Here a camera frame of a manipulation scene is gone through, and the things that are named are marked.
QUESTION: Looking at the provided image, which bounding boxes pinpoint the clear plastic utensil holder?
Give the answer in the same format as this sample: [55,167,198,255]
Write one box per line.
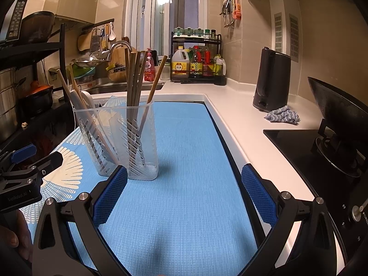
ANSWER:
[72,103,159,181]

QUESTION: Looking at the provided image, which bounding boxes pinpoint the dark bowl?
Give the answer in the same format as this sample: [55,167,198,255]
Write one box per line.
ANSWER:
[21,11,55,42]

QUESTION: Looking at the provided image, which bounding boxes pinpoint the olive oil bottle white cap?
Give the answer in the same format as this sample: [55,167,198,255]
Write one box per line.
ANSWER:
[213,55,227,86]

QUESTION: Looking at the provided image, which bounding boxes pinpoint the wall vent grille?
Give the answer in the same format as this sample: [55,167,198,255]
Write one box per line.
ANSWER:
[274,13,283,53]
[289,14,300,61]

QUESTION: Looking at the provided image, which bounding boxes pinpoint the black shelf rack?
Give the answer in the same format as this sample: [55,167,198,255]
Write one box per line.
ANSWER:
[0,24,75,138]

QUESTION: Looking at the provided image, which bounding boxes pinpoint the dark soy sauce bottle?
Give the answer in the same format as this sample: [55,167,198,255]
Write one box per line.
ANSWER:
[190,46,203,78]

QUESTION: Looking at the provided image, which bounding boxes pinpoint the steel kitchen sink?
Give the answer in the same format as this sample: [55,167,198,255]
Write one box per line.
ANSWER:
[86,81,166,95]

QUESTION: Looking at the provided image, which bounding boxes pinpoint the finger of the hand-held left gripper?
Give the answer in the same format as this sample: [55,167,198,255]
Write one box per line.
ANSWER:
[27,152,64,180]
[0,144,38,176]

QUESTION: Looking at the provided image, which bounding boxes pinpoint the black burner grate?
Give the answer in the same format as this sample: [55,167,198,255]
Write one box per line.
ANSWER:
[310,119,365,179]

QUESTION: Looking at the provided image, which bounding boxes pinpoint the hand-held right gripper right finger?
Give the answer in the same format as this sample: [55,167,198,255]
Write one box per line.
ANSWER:
[241,163,337,276]

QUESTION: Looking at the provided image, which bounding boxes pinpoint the large cooking oil bottle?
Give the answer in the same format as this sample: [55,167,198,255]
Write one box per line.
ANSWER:
[172,46,190,78]

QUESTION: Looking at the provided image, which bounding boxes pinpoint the metal hanging utensils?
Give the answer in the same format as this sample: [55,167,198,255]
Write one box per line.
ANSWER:
[220,0,234,28]

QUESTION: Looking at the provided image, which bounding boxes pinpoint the round wooden cutting board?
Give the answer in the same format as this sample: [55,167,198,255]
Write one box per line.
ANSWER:
[108,46,127,82]

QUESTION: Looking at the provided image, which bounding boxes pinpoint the hanging metal grater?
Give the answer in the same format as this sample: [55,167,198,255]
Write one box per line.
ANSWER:
[90,33,101,53]

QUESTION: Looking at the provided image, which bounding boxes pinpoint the black wok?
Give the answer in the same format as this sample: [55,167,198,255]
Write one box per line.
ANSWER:
[308,76,368,150]

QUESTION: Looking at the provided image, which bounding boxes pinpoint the red dish soap bottle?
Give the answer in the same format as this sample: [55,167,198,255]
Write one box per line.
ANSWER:
[144,48,156,81]

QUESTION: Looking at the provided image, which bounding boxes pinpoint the fork with pale handle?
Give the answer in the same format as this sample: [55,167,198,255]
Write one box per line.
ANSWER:
[74,89,115,167]

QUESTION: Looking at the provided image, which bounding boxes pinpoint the hanging wooden cutting board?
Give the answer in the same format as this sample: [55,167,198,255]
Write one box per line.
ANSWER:
[77,33,92,53]

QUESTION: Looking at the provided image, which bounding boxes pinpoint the black glass gas stove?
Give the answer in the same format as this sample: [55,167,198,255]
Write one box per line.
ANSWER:
[263,129,368,265]

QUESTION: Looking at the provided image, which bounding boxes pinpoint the black electric kettle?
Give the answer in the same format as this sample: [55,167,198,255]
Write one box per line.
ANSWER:
[252,47,291,112]

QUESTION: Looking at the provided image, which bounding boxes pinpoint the black spice rack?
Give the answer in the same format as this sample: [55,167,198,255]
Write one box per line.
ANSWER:
[170,32,222,82]

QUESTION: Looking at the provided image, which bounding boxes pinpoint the green plastic basin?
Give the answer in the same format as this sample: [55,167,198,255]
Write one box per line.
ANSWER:
[72,66,96,78]

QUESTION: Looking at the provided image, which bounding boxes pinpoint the large steel pot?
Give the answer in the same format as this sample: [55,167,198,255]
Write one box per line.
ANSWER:
[0,67,18,130]

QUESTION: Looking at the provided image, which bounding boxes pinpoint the metal colander bowl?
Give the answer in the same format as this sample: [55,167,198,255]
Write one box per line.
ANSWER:
[71,57,108,68]

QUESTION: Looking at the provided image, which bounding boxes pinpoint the white framed window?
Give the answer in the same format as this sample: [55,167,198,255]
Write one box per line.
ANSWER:
[124,0,207,72]

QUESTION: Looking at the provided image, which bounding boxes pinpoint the microwave oven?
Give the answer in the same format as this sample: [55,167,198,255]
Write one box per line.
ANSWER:
[6,0,30,41]

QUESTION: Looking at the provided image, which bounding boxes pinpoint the grey blue dish cloth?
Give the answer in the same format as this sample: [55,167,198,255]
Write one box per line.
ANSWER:
[264,106,300,125]

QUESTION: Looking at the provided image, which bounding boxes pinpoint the person's left hand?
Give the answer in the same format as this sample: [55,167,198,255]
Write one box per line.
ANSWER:
[0,208,33,263]

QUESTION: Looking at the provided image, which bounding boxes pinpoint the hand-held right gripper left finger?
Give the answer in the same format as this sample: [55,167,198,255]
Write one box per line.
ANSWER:
[32,165,128,276]

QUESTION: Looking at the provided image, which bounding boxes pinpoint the white spoon with striped handle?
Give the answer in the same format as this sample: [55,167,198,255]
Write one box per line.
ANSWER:
[80,90,100,150]

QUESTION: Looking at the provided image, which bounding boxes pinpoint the blue patterned table mat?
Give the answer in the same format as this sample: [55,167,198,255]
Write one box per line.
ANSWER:
[27,93,265,276]

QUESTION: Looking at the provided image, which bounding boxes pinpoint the white plastic container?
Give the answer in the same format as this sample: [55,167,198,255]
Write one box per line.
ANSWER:
[159,60,171,81]

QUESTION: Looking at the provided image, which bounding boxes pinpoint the red capped sauce bottle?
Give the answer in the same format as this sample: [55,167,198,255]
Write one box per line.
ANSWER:
[203,47,213,77]

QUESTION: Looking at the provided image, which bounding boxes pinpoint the chrome kitchen faucet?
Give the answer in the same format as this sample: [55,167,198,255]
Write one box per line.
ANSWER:
[106,41,133,62]

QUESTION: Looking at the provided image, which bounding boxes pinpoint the black pot with orange lid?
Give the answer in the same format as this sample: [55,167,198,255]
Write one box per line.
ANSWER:
[20,82,55,115]

